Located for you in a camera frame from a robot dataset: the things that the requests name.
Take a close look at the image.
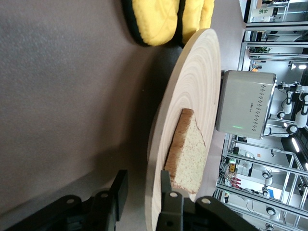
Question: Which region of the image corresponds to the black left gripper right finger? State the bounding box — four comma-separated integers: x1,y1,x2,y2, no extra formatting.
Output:
155,169,256,231

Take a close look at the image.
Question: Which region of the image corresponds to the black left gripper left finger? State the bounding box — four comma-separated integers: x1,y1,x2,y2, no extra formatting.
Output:
0,169,128,231

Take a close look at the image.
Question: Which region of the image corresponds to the brown toast slice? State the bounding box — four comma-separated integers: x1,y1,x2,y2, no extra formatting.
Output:
163,108,207,195

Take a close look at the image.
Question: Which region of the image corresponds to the round light wooden plate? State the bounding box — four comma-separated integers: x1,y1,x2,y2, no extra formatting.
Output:
145,28,221,231

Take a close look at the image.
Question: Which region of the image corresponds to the beige chrome two-slot toaster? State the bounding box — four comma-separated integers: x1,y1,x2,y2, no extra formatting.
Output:
215,70,278,141

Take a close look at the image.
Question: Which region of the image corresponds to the white humanoid robot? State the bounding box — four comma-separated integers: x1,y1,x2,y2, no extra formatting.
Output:
276,81,308,136

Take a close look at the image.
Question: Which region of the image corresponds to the yellow quilted oven mitt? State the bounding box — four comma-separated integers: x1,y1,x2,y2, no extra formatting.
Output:
179,0,215,45
121,0,185,47

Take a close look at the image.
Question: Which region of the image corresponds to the white sign with characters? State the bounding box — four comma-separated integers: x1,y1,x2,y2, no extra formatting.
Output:
251,6,275,19

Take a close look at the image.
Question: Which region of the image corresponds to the aluminium cell frame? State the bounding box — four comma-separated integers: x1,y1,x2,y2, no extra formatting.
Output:
213,0,308,231

